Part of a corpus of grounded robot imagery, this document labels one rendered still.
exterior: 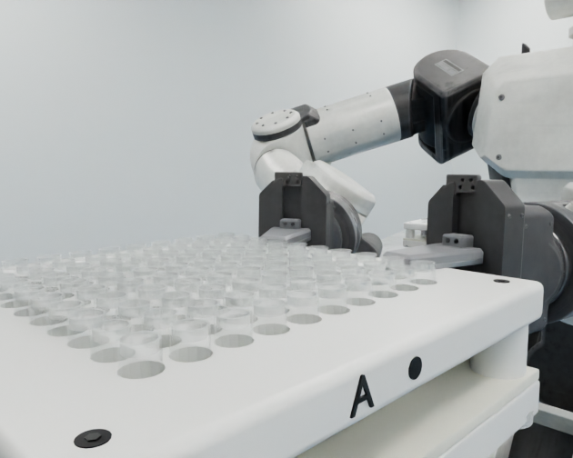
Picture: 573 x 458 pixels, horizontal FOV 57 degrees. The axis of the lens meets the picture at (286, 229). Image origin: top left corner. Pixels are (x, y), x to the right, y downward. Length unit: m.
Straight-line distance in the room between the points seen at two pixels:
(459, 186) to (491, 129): 0.42
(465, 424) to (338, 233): 0.27
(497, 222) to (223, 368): 0.21
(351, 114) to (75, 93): 3.05
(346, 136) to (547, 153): 0.29
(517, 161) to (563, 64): 0.13
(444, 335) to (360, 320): 0.03
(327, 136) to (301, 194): 0.42
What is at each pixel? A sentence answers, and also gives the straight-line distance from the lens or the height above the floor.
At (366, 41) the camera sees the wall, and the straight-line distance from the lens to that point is 5.05.
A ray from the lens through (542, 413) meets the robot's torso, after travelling 0.79.
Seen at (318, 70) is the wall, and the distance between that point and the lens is 4.67.
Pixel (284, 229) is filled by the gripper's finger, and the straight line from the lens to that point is 0.41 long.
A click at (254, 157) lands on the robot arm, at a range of 0.81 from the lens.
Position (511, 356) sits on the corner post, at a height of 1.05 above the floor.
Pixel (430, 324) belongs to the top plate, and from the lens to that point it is 0.21.
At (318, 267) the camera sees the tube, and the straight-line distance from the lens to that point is 0.26.
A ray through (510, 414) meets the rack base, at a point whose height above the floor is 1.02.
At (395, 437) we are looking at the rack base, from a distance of 0.22.
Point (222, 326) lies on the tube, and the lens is 0.18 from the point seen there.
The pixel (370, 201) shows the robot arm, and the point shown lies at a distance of 0.59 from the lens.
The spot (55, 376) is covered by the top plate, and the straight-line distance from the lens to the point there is 0.17.
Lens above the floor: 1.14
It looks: 7 degrees down
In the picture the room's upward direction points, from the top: straight up
